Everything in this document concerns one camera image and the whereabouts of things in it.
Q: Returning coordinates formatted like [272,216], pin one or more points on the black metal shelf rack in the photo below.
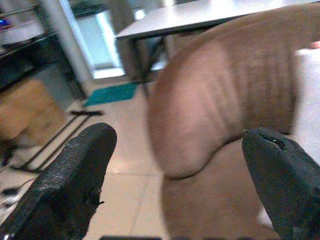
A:
[32,62]

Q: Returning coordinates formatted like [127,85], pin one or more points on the cardboard box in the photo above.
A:
[27,110]

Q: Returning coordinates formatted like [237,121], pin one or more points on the teal floor mat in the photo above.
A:
[112,94]

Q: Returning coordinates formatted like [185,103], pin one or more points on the grey table with black legs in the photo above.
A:
[190,17]

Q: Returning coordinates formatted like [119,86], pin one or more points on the brown fabric sofa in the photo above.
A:
[225,100]

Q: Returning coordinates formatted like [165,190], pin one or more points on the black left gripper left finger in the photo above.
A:
[67,180]

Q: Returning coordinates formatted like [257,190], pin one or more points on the glass sliding door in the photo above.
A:
[96,37]

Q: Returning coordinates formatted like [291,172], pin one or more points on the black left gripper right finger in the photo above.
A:
[282,180]

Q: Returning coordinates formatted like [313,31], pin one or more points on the white cushion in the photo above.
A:
[308,100]

